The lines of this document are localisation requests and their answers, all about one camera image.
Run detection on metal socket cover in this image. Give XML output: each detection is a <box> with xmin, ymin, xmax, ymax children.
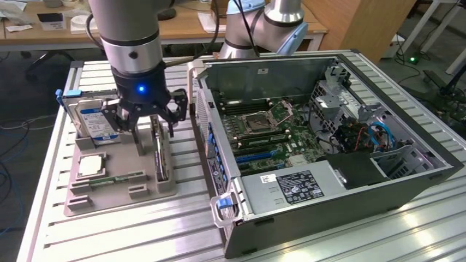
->
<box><xmin>268</xmin><ymin>99</ymin><xmax>294</xmax><ymax>121</ymax></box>

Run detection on white paper card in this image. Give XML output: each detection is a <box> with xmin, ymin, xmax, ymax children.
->
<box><xmin>4</xmin><ymin>24</ymin><xmax>35</xmax><ymax>33</ymax></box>

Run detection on blue disk caddy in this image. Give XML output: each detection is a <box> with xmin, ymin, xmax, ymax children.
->
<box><xmin>53</xmin><ymin>87</ymin><xmax>121</xmax><ymax>132</ymax></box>

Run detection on blue expansion slot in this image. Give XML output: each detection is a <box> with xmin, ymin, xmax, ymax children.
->
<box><xmin>235</xmin><ymin>151</ymin><xmax>278</xmax><ymax>164</ymax></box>

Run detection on graphics card with fan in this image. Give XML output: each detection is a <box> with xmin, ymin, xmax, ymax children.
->
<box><xmin>148</xmin><ymin>114</ymin><xmax>171</xmax><ymax>182</ymax></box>

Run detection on tall metal disk bay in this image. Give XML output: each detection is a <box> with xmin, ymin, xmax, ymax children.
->
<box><xmin>308</xmin><ymin>79</ymin><xmax>364</xmax><ymax>132</ymax></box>

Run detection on white table frame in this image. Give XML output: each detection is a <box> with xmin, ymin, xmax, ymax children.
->
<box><xmin>399</xmin><ymin>0</ymin><xmax>466</xmax><ymax>75</ymax></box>

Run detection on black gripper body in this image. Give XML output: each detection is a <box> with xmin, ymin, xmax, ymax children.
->
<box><xmin>109</xmin><ymin>64</ymin><xmax>172</xmax><ymax>110</ymax></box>

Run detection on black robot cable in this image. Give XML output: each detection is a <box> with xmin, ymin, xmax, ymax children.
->
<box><xmin>159</xmin><ymin>0</ymin><xmax>238</xmax><ymax>69</ymax></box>

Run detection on black air shroud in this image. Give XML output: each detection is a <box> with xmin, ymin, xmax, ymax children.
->
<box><xmin>323</xmin><ymin>151</ymin><xmax>388</xmax><ymax>190</ymax></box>

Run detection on white box with ring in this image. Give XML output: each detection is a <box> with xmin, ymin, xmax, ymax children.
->
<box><xmin>69</xmin><ymin>14</ymin><xmax>91</xmax><ymax>35</ymax></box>

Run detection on grey power supply unit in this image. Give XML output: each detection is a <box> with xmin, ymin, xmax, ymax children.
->
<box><xmin>239</xmin><ymin>160</ymin><xmax>351</xmax><ymax>217</ymax></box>

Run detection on wooden desk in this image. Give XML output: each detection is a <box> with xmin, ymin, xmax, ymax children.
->
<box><xmin>0</xmin><ymin>0</ymin><xmax>328</xmax><ymax>53</ymax></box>

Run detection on hard disk with blue label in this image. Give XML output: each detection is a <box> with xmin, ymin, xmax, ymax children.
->
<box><xmin>61</xmin><ymin>97</ymin><xmax>123</xmax><ymax>145</ymax></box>

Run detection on low metal disk bay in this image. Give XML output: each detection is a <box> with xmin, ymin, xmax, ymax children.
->
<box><xmin>368</xmin><ymin>144</ymin><xmax>436</xmax><ymax>180</ymax></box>

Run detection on black round stand base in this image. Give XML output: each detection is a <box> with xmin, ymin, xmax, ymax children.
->
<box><xmin>157</xmin><ymin>8</ymin><xmax>177</xmax><ymax>21</ymax></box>

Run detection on installed RAM stick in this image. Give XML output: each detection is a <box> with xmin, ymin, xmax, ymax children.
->
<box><xmin>238</xmin><ymin>133</ymin><xmax>288</xmax><ymax>145</ymax></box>

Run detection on black office chair base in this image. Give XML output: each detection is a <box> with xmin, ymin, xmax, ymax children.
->
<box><xmin>20</xmin><ymin>47</ymin><xmax>109</xmax><ymax>81</ymax></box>

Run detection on wooden cabinet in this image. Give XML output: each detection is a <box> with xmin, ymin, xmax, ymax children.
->
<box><xmin>302</xmin><ymin>0</ymin><xmax>418</xmax><ymax>62</ymax></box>

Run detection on CPU socket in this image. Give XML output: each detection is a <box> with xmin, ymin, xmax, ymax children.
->
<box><xmin>243</xmin><ymin>110</ymin><xmax>272</xmax><ymax>134</ymax></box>

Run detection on clear plastic bag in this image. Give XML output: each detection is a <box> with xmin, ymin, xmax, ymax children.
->
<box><xmin>0</xmin><ymin>2</ymin><xmax>35</xmax><ymax>26</ymax></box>

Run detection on black open PC case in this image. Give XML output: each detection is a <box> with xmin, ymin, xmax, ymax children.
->
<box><xmin>187</xmin><ymin>49</ymin><xmax>465</xmax><ymax>260</ymax></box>

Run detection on black equipment stand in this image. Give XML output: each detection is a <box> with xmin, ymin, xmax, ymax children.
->
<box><xmin>422</xmin><ymin>68</ymin><xmax>466</xmax><ymax>124</ymax></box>

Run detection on green RAM stick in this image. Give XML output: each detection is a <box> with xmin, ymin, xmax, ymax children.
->
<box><xmin>87</xmin><ymin>174</ymin><xmax>137</xmax><ymax>188</ymax></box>

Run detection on red wire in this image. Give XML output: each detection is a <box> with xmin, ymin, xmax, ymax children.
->
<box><xmin>354</xmin><ymin>126</ymin><xmax>368</xmax><ymax>151</ymax></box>

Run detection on silver chipset heatsink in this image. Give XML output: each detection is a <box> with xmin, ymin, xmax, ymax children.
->
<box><xmin>288</xmin><ymin>155</ymin><xmax>311</xmax><ymax>166</ymax></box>

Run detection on stack of white papers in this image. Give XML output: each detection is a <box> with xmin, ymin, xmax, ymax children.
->
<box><xmin>196</xmin><ymin>11</ymin><xmax>227</xmax><ymax>34</ymax></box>

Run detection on white box with black lid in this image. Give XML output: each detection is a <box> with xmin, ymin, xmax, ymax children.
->
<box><xmin>36</xmin><ymin>13</ymin><xmax>68</xmax><ymax>32</ymax></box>

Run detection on grey parts rack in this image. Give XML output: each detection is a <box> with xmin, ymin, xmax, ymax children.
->
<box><xmin>63</xmin><ymin>114</ymin><xmax>179</xmax><ymax>218</ymax></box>

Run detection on green motherboard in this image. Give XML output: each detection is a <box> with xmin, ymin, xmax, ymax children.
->
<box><xmin>214</xmin><ymin>90</ymin><xmax>328</xmax><ymax>177</ymax></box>

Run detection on silver CPU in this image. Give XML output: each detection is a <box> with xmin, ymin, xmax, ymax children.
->
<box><xmin>77</xmin><ymin>157</ymin><xmax>104</xmax><ymax>177</ymax></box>

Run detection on blue wire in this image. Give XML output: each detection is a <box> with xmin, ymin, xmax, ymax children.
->
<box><xmin>366</xmin><ymin>122</ymin><xmax>396</xmax><ymax>151</ymax></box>

